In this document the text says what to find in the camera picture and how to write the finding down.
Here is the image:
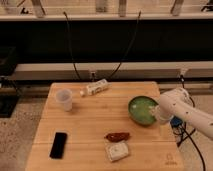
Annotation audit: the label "green ceramic bowl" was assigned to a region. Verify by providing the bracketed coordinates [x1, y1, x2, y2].
[128, 96, 157, 126]

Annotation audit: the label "black hanging cable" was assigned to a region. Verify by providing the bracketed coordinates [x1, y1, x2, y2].
[62, 11, 82, 81]
[107, 10, 142, 80]

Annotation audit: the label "white wrapped packet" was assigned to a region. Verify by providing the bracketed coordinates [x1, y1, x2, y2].
[106, 141, 129, 162]

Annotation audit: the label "blue cable connector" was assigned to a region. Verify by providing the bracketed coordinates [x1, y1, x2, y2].
[170, 117, 183, 127]

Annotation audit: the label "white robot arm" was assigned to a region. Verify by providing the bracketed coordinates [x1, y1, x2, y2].
[149, 88, 213, 140]

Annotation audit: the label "white plastic bottle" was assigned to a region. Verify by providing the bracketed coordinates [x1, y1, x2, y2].
[80, 79, 109, 97]

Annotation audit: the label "black smartphone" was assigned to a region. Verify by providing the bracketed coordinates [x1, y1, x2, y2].
[50, 132, 67, 159]

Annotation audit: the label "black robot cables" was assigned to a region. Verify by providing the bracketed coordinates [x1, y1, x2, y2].
[172, 74, 207, 171]

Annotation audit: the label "right black hanging cable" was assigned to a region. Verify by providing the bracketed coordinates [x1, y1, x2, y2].
[107, 10, 142, 80]

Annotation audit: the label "left black hanging cable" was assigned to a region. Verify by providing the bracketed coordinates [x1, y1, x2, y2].
[62, 11, 82, 81]

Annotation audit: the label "black box on left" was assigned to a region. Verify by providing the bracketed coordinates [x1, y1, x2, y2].
[0, 46, 19, 118]

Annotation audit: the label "white wall power outlet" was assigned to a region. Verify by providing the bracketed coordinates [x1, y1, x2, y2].
[89, 70, 97, 81]

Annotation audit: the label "reddish brown food piece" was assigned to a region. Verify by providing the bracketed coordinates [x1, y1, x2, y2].
[105, 132, 130, 142]

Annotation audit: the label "translucent plastic cup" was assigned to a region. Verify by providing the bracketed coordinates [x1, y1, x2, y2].
[55, 89, 72, 111]

